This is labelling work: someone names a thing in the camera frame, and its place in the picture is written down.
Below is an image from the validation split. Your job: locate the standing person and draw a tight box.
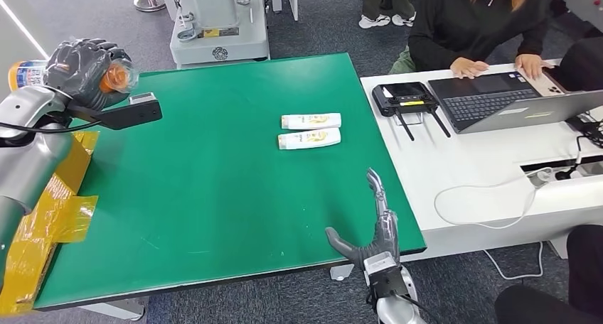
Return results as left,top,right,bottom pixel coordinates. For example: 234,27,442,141
358,0,418,30

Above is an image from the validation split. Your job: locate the person's hand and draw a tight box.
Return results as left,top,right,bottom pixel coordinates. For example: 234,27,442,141
449,57,491,80
514,53,555,81

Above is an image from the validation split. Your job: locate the black chair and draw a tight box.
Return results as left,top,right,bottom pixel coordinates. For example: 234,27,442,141
493,224,603,324

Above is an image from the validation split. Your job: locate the white shampoo bottle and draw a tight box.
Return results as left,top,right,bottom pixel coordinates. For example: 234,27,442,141
277,127,342,151
281,112,343,130

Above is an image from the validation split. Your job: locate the black cable bundle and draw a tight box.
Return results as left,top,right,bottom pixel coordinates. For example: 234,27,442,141
565,114,603,149

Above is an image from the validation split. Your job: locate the white table foot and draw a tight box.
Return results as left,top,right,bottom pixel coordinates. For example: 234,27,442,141
329,264,354,282

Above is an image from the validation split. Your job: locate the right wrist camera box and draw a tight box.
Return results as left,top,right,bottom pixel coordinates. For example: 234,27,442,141
363,252,411,300

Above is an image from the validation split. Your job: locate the grey laptop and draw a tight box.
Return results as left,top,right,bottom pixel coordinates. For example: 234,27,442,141
427,70,603,134

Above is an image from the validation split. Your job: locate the person's right hand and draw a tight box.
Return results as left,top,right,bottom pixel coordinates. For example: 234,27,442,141
449,57,491,80

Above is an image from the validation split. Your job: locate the black remote controller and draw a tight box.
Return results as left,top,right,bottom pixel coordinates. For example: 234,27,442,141
371,82,452,142

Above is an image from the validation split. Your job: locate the white machine base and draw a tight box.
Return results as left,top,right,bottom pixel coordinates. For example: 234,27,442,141
169,0,271,70

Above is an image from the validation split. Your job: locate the beige smartphone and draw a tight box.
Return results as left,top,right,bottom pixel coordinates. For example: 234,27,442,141
534,70,566,97

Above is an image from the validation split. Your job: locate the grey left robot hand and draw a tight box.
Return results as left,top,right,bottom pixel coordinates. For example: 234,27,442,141
43,38,137,112

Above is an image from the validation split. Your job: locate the black bag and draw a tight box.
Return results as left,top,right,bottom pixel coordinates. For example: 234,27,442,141
555,36,603,93

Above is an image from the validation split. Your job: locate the orange detergent bottle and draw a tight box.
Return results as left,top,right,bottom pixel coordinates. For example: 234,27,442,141
8,58,140,95

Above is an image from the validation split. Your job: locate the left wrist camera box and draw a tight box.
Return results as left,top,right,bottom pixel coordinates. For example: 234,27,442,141
70,92,164,131

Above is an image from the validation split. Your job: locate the white cable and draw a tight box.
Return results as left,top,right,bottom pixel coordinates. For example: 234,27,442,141
433,169,548,281

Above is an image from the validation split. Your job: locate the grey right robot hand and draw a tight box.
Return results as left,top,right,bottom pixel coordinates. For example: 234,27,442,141
325,168,400,271

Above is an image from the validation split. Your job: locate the yellow cardboard box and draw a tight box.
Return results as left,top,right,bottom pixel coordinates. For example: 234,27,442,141
0,131,100,315

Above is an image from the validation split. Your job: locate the person's left hand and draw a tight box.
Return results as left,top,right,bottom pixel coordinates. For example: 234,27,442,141
514,53,555,81

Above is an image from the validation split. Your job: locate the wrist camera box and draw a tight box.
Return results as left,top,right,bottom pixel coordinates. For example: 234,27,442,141
363,252,411,300
70,92,164,131

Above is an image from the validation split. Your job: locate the white power adapter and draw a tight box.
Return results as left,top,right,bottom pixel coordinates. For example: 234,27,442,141
526,166,556,188

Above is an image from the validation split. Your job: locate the seated person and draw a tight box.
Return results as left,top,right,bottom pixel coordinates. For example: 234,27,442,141
389,0,555,80

